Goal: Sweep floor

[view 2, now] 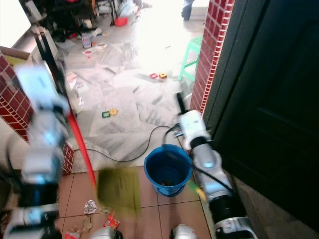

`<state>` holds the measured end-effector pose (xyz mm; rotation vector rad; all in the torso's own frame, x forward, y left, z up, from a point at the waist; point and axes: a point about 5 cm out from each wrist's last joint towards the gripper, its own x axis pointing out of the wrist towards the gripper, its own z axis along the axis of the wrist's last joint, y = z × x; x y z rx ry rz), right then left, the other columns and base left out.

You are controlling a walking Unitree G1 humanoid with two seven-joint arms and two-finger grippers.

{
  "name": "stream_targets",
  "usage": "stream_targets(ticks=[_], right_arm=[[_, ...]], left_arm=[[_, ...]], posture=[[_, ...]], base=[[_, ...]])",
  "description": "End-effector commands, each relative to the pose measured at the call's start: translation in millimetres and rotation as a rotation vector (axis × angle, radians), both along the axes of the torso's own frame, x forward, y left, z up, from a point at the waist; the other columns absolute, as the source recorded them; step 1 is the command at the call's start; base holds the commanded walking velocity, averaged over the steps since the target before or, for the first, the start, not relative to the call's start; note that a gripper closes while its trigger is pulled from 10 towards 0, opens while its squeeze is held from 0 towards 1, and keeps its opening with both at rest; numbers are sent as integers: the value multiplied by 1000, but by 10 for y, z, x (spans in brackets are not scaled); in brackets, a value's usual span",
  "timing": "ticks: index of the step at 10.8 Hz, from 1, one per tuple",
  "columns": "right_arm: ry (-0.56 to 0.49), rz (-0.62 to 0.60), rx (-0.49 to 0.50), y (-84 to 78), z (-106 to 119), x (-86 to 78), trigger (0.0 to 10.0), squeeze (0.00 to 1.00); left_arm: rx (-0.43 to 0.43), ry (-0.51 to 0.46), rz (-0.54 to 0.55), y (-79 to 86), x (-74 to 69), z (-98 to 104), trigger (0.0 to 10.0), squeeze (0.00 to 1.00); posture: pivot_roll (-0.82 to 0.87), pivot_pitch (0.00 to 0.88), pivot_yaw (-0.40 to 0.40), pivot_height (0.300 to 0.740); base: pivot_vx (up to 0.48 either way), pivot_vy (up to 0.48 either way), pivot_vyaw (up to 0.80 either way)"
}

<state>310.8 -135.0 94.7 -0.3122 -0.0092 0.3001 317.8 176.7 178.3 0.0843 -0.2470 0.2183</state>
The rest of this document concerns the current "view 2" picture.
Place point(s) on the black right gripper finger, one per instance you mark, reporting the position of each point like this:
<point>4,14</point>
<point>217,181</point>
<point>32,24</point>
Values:
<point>181,103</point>

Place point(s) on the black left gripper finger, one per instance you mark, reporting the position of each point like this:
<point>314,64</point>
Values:
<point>41,44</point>
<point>55,55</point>

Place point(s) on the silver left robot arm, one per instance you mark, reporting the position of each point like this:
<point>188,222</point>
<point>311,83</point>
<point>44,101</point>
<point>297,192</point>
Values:
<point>42,149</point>

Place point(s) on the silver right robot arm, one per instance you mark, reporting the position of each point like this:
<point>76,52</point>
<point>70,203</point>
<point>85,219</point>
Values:
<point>217,184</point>

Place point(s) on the brown cardboard box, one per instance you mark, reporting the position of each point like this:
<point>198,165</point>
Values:
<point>14,56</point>

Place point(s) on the red square toy tile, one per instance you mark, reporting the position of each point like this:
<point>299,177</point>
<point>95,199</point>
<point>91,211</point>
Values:
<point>153,75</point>

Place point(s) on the blue plastic bucket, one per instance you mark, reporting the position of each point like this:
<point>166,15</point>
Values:
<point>168,172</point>

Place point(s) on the green plastic stool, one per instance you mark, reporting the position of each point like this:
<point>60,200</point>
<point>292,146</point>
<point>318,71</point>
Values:
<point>192,50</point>

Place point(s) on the yellow flower toy tile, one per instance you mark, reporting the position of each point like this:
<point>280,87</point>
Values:
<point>113,112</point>

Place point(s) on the green square toy tile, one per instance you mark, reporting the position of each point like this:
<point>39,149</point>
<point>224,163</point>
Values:
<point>105,114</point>

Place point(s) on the red plastic bowl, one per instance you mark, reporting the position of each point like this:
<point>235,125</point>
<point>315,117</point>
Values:
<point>121,22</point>

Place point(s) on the dark wooden door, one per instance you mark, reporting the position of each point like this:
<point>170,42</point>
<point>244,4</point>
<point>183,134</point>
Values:
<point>269,89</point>

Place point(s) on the person leg in jeans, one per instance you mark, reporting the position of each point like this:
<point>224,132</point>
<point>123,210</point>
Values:
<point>188,9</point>

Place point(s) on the silver right robot foot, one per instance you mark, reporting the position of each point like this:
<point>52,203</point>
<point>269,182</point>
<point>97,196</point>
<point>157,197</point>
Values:
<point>182,232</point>

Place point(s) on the silver robot foot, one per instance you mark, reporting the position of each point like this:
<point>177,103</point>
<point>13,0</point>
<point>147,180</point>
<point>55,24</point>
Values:
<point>104,234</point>
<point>182,232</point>

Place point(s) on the red snack wrapper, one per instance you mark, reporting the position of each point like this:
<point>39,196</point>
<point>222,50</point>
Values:
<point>112,221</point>

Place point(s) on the crumpled white paper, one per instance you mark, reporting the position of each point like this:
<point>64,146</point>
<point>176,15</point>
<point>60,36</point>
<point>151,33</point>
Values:
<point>90,206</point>

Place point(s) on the silver left robot foot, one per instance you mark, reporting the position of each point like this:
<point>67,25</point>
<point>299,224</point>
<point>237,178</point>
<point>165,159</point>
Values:
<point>104,234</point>

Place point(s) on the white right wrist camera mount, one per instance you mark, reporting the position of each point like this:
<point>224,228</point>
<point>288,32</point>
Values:
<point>194,128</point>

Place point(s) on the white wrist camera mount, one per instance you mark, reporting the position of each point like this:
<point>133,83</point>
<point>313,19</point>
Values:
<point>194,128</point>
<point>41,87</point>

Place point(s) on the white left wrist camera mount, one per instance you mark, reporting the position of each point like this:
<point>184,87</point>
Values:
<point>41,87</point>

